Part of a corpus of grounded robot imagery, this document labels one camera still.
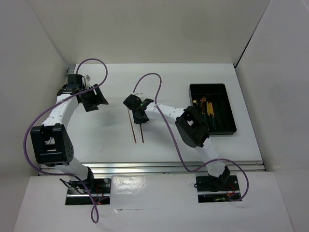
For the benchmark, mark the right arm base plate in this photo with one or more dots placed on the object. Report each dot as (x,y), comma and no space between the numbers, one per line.
(208,191)

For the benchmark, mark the aluminium table rail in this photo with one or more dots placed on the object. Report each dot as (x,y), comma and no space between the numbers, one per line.
(105,169)

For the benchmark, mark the black cutlery tray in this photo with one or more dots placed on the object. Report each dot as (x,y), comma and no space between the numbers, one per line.
(217,94)

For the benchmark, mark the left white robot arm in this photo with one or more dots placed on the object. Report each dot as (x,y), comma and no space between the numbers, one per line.
(50,140)

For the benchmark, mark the copper chopstick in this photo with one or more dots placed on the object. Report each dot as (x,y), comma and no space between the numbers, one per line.
(131,124)
(141,133)

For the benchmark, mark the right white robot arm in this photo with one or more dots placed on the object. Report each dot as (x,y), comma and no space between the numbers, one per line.
(191,127)

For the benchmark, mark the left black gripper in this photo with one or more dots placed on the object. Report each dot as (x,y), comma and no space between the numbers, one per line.
(97,99)

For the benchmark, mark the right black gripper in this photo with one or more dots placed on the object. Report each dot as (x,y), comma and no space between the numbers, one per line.
(137,121)

